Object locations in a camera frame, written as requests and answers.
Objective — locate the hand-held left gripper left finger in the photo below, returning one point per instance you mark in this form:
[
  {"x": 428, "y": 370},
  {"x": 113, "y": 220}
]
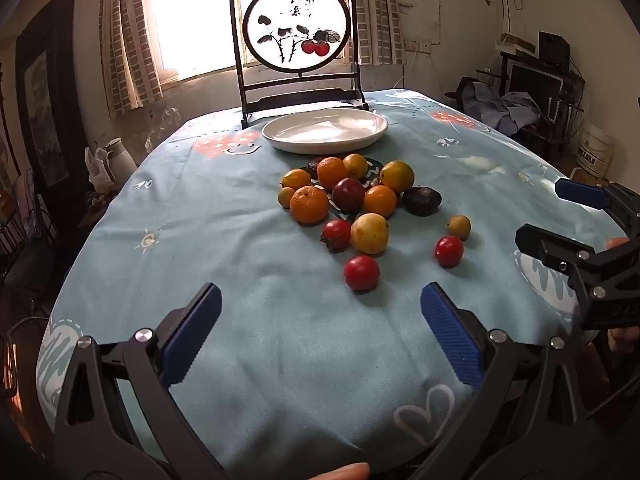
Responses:
[{"x": 192, "y": 335}]

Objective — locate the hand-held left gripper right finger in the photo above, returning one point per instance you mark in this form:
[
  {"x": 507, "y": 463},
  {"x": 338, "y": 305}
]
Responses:
[{"x": 450, "y": 335}]

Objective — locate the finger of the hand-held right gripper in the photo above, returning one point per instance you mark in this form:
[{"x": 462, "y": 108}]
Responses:
[
  {"x": 580, "y": 193},
  {"x": 550, "y": 250}
]

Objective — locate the red cherry tomato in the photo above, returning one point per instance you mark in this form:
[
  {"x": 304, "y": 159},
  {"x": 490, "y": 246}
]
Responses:
[
  {"x": 448, "y": 251},
  {"x": 361, "y": 273}
]

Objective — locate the small yellow round fruit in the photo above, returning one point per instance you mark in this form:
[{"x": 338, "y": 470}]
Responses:
[{"x": 459, "y": 226}]

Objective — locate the yellow lemon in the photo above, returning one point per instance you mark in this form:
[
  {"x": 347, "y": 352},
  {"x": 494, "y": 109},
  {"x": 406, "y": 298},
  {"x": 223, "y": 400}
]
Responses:
[{"x": 369, "y": 233}]

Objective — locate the dark water chestnut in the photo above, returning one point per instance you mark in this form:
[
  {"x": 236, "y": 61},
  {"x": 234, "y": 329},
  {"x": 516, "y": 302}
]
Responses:
[
  {"x": 312, "y": 167},
  {"x": 421, "y": 200}
]

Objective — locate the medium orange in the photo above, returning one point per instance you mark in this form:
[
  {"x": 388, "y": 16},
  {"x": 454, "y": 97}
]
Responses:
[{"x": 380, "y": 201}]

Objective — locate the red tomato with calyx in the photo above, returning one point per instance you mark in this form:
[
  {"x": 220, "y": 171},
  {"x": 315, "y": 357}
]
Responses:
[{"x": 336, "y": 235}]

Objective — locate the small yellow-green kumquat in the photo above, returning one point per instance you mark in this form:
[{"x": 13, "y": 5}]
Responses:
[{"x": 285, "y": 196}]

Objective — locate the dark red plum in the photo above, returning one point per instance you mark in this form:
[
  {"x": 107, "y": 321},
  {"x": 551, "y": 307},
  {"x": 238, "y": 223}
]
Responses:
[{"x": 348, "y": 194}]

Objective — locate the small yellow-orange citrus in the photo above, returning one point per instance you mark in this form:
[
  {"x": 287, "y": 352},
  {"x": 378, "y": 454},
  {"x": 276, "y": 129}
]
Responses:
[{"x": 355, "y": 165}]

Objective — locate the orange mandarin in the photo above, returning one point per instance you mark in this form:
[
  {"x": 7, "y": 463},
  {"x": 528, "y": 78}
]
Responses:
[{"x": 332, "y": 172}]

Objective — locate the white oval plate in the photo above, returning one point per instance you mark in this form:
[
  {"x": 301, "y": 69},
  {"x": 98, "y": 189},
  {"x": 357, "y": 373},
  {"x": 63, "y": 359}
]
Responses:
[{"x": 325, "y": 135}]

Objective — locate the person's right hand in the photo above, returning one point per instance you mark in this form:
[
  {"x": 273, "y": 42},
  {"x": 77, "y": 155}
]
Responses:
[{"x": 625, "y": 341}]

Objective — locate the person's left hand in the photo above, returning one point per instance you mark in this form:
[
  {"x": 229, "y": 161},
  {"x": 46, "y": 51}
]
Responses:
[{"x": 345, "y": 472}]

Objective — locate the white plastic bucket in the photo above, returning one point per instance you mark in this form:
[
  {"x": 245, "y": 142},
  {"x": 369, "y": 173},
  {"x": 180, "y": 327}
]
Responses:
[{"x": 595, "y": 152}]

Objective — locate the light blue printed tablecloth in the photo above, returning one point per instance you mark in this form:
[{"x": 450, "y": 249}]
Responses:
[{"x": 250, "y": 260}]

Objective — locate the pile of blue clothes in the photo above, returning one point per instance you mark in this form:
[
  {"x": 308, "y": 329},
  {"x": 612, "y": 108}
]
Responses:
[{"x": 505, "y": 107}]

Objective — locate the black monitor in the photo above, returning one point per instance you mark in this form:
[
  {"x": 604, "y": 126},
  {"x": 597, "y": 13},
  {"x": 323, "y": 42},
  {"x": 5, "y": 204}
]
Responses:
[{"x": 532, "y": 80}]

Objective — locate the black speaker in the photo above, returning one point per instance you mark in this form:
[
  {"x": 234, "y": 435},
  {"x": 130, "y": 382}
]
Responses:
[{"x": 552, "y": 50}]

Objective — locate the large yellow-orange citrus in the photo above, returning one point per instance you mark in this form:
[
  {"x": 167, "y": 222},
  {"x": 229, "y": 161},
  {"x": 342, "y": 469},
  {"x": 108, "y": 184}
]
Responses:
[{"x": 397, "y": 176}]

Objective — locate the large orange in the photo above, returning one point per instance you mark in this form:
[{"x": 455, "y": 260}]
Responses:
[{"x": 309, "y": 204}]

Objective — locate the white plastic bag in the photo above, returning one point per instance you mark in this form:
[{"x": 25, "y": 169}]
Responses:
[{"x": 100, "y": 172}]

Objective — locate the small orange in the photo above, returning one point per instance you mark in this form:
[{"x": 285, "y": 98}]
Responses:
[{"x": 296, "y": 179}]

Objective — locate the white kettle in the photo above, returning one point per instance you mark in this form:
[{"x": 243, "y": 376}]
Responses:
[{"x": 122, "y": 160}]

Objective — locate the checked curtain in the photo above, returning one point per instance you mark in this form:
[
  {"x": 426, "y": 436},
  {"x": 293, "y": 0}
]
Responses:
[
  {"x": 125, "y": 50},
  {"x": 380, "y": 20}
]

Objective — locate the dark framed picture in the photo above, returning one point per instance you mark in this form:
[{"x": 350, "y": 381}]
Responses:
[{"x": 45, "y": 110}]

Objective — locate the bright window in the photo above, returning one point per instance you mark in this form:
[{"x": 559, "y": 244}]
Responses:
[{"x": 190, "y": 20}]

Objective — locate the dark wooden painted table screen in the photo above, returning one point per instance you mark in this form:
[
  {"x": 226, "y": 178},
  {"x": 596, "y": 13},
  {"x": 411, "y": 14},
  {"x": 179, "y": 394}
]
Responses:
[{"x": 295, "y": 10}]

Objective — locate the white wall socket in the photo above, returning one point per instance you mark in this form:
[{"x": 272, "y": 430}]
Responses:
[{"x": 417, "y": 45}]

